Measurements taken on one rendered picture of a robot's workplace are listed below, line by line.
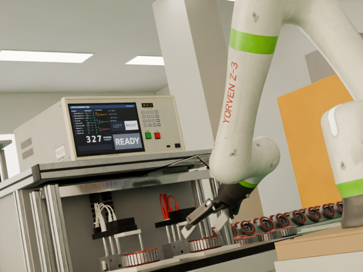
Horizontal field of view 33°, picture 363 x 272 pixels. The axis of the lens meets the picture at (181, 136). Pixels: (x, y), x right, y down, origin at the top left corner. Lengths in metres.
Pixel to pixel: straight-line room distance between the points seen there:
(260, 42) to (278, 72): 6.93
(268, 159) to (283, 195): 6.80
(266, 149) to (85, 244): 0.67
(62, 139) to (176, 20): 4.46
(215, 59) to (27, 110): 3.70
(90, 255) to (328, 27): 1.01
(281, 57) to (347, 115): 7.13
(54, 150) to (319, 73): 4.25
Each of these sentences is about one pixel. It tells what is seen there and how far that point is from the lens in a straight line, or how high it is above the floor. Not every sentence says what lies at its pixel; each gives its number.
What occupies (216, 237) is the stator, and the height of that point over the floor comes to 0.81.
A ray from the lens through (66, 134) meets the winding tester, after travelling 1.89.
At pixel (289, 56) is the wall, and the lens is 8.27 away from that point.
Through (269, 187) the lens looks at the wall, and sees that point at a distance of 8.59.
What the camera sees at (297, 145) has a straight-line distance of 5.80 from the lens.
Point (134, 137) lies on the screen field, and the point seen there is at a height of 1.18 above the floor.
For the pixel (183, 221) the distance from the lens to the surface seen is 1.93.
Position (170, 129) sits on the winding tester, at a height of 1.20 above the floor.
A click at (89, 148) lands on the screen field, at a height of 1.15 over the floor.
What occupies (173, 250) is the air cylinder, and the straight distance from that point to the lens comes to 1.99.
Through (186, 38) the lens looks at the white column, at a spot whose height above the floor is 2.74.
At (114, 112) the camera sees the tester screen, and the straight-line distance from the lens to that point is 1.97.
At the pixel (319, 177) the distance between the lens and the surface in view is 5.67.
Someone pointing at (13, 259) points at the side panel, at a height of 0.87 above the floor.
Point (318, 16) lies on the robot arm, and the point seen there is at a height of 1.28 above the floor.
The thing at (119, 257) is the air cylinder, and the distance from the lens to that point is 1.87.
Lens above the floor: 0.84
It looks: 9 degrees up
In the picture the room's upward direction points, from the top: 12 degrees counter-clockwise
